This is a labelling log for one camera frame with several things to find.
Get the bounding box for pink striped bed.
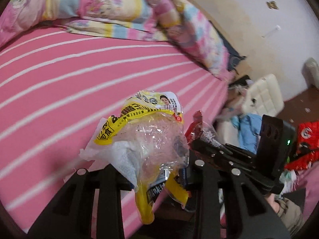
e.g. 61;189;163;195
1;27;228;230

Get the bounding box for colourful striped quilt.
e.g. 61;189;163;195
1;0;230;80

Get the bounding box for cream office chair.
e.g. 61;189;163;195
216;74;284;146

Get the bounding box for blue clothing on chair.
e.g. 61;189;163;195
230;113;262;154

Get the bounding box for brown bear wall sticker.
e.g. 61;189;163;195
266;1;279;10

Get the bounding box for person's right hand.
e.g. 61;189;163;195
265;194;280;213

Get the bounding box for yellow clear snack bag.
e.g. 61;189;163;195
80;90;189;224

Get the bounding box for dark red foil wrapper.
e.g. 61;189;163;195
185;111;222;148

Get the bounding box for dark blue pillow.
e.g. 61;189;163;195
209;21;246;75

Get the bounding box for red printed bag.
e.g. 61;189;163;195
285;120;318;170

